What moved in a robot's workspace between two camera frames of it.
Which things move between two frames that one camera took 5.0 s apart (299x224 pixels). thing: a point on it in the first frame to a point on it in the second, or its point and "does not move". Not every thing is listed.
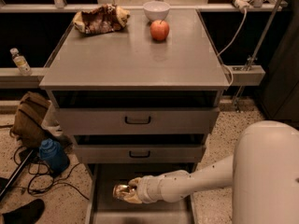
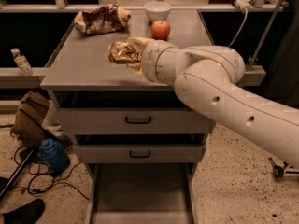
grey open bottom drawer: (103, 207) does not move
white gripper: (149, 188) to (151, 61)
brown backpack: (27, 122) does not move
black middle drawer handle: (139, 157) does not move
